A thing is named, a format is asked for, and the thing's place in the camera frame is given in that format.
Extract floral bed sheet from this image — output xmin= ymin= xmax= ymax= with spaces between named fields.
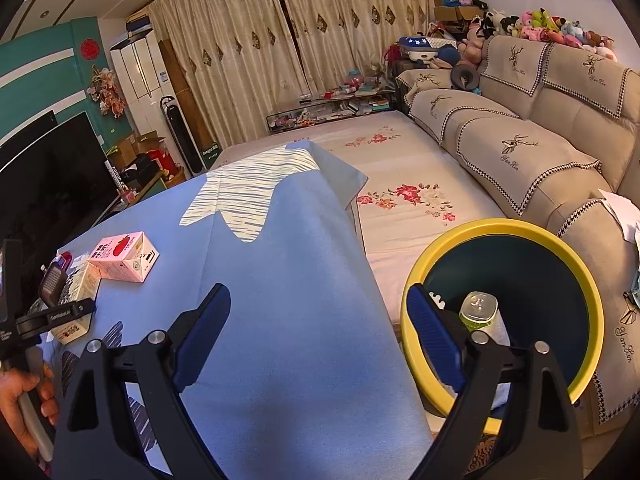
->
xmin=207 ymin=110 xmax=506 ymax=321

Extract low cluttered shelf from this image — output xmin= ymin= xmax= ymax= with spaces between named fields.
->
xmin=266 ymin=92 xmax=396 ymax=133

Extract red box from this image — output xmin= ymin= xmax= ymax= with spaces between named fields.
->
xmin=147 ymin=147 xmax=177 ymax=176

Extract person's left hand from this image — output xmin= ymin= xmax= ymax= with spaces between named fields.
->
xmin=0 ymin=364 xmax=61 ymax=457

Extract black flat television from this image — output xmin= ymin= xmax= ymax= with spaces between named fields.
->
xmin=0 ymin=111 xmax=123 ymax=281

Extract blue star-print bag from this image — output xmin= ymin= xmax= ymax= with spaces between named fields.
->
xmin=399 ymin=32 xmax=451 ymax=62

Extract clear plastic bottle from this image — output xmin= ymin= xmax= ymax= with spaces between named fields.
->
xmin=458 ymin=291 xmax=501 ymax=333

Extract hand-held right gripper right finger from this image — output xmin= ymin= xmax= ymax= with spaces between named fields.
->
xmin=406 ymin=284 xmax=585 ymax=480

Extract artificial flower bunch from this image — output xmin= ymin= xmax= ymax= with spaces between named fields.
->
xmin=86 ymin=66 xmax=126 ymax=118

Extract pile of plush toys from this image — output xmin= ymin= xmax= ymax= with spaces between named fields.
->
xmin=465 ymin=7 xmax=618 ymax=63

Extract beige patterned curtains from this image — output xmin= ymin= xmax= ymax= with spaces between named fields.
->
xmin=145 ymin=0 xmax=431 ymax=148

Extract beige sofa with deer covers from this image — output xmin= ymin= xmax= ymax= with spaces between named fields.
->
xmin=395 ymin=35 xmax=640 ymax=428

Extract dark ribbed box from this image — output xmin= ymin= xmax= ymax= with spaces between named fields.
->
xmin=39 ymin=266 xmax=69 ymax=307

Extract pink drink carton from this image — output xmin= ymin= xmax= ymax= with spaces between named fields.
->
xmin=87 ymin=231 xmax=161 ymax=283

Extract dark bin yellow rim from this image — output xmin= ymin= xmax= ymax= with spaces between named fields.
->
xmin=398 ymin=218 xmax=605 ymax=433

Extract brown cardboard boxes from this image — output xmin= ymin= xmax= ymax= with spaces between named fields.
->
xmin=115 ymin=131 xmax=166 ymax=161

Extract black wall panel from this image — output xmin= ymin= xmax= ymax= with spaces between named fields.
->
xmin=0 ymin=110 xmax=57 ymax=147

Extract pale green cardboard box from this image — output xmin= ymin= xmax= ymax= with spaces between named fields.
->
xmin=50 ymin=262 xmax=101 ymax=345

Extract wooden side cabinet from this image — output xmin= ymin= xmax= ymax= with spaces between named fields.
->
xmin=122 ymin=170 xmax=167 ymax=206

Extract blue cloth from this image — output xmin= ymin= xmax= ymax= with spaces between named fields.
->
xmin=42 ymin=142 xmax=433 ymax=480

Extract rolled brown mat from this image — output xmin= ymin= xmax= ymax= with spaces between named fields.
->
xmin=159 ymin=39 xmax=213 ymax=148

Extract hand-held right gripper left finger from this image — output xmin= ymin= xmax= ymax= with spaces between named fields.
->
xmin=52 ymin=282 xmax=232 ymax=480

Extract grey neck pillow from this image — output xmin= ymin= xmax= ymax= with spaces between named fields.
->
xmin=450 ymin=64 xmax=483 ymax=94

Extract black tower fan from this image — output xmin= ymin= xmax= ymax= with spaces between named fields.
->
xmin=160 ymin=96 xmax=207 ymax=176

